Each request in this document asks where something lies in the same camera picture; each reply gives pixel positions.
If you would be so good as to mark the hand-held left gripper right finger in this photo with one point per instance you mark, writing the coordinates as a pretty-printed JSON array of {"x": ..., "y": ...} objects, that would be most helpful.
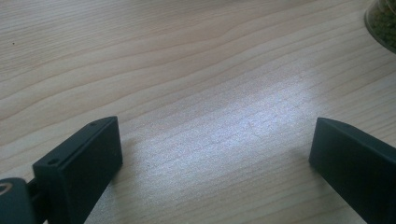
[{"x": 358, "y": 168}]

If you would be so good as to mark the glass jar with green contents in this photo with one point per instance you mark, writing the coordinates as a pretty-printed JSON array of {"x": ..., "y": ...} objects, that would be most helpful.
[{"x": 384, "y": 23}]

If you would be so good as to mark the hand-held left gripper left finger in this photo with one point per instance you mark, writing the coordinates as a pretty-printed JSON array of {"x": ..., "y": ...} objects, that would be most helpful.
[{"x": 84, "y": 168}]

